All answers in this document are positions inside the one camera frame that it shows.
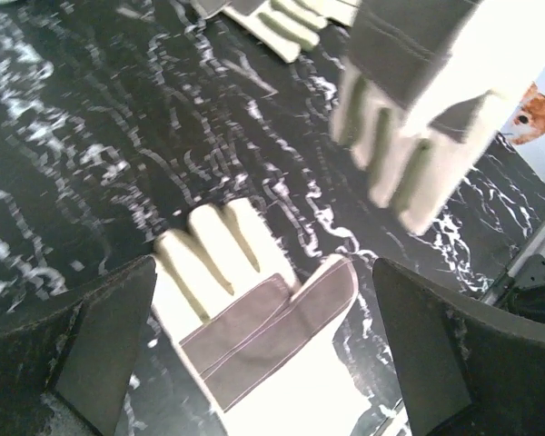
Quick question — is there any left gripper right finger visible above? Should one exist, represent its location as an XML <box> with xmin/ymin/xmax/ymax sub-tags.
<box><xmin>372</xmin><ymin>258</ymin><xmax>545</xmax><ymax>435</ymax></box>

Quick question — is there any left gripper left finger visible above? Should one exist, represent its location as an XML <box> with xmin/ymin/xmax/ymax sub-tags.
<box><xmin>0</xmin><ymin>256</ymin><xmax>156</xmax><ymax>435</ymax></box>

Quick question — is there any grey palm work glove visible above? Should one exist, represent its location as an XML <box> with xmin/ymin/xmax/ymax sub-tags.
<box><xmin>191</xmin><ymin>0</ymin><xmax>361</xmax><ymax>64</ymax></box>
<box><xmin>152</xmin><ymin>198</ymin><xmax>370</xmax><ymax>435</ymax></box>

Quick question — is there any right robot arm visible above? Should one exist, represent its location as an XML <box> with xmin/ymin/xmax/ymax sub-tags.
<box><xmin>506</xmin><ymin>254</ymin><xmax>545</xmax><ymax>324</ymax></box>

